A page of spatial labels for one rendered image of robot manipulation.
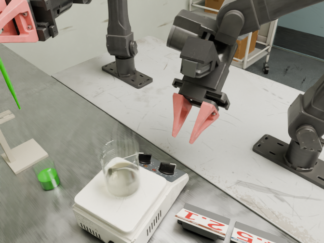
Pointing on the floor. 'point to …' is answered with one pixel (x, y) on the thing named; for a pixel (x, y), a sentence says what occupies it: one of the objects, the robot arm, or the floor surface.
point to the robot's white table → (211, 133)
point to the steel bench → (82, 165)
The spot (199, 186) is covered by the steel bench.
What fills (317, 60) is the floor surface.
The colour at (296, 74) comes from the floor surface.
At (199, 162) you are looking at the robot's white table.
